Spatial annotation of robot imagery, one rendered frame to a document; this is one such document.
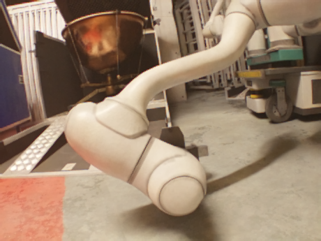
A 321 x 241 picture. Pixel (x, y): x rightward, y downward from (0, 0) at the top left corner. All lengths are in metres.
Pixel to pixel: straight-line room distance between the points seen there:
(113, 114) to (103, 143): 0.05
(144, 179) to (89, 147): 0.11
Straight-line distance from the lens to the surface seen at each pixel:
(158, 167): 0.34
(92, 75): 2.67
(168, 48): 2.85
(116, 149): 0.35
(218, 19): 1.57
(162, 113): 1.52
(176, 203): 0.32
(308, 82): 1.25
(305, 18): 0.65
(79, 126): 0.37
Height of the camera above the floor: 0.32
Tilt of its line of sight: 11 degrees down
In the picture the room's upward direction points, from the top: 8 degrees counter-clockwise
